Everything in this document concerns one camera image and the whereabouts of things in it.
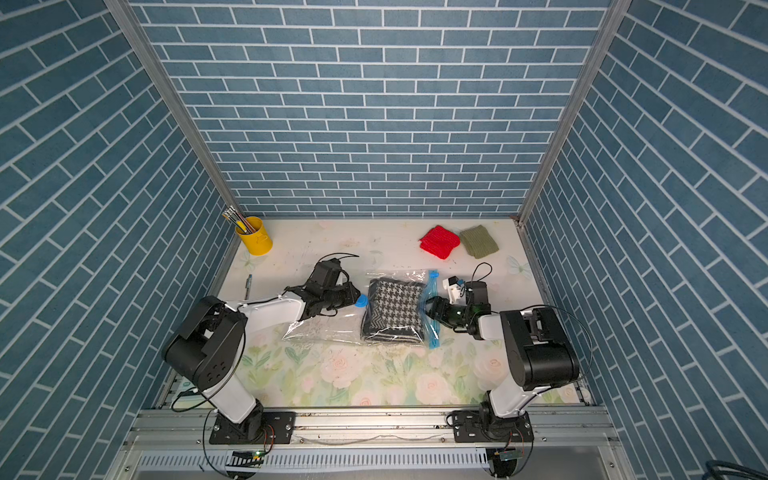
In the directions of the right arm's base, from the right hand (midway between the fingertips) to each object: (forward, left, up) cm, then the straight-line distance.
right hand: (426, 310), depth 92 cm
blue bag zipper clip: (+13, -2, +2) cm, 13 cm away
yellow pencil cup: (+20, +61, +4) cm, 64 cm away
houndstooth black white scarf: (-2, +10, +1) cm, 10 cm away
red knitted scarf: (+28, -4, +1) cm, 28 cm away
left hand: (+3, +19, +2) cm, 19 cm away
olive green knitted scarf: (+32, -19, -1) cm, 37 cm away
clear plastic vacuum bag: (-6, +25, -3) cm, 26 cm away
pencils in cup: (+23, +65, +10) cm, 69 cm away
